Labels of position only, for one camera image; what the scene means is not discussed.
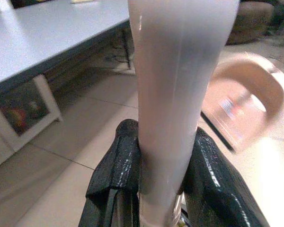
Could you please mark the white table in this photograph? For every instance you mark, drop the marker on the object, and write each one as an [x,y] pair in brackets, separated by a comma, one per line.
[49,35]

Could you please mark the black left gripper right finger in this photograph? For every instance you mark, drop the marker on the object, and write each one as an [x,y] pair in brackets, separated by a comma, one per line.
[213,179]

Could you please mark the pale pink plastic dustpan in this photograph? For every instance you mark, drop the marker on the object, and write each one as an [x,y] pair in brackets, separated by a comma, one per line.
[246,99]

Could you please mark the brown round pouf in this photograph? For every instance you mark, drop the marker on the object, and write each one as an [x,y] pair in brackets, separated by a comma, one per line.
[249,22]

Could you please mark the white framed picture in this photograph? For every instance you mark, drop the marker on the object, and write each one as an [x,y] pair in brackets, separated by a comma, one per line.
[23,111]

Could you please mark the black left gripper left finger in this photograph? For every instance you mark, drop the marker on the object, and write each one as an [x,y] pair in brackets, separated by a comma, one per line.
[113,170]

